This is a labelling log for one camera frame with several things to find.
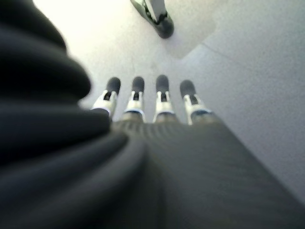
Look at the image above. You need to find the silver robot left leg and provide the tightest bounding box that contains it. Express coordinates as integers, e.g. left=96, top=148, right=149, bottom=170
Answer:
left=146, top=0, right=166, bottom=22

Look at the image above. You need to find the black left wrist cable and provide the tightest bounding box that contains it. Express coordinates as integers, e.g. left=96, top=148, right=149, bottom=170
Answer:
left=0, top=0, right=153, bottom=229

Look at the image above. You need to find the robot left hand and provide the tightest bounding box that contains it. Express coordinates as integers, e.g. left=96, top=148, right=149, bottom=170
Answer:
left=91, top=75, right=305, bottom=229

